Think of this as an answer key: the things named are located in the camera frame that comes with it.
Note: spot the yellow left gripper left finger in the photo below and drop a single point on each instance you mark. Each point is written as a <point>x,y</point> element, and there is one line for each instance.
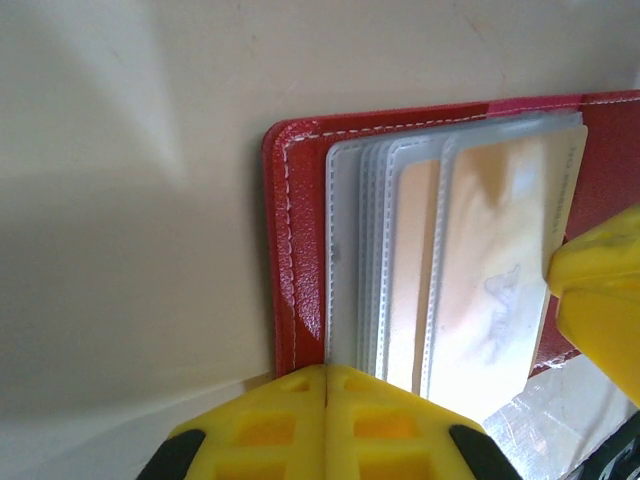
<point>270,440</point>

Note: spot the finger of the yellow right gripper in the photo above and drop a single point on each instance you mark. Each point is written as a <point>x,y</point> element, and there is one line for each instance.
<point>600,300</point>

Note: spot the clear plastic sheet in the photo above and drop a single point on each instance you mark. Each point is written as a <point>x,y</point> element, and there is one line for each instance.
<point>550,415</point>

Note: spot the red card holder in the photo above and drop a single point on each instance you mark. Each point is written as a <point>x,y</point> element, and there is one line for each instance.
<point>300,225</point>

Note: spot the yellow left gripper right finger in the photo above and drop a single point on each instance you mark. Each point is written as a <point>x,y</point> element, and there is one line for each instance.
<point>390,440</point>

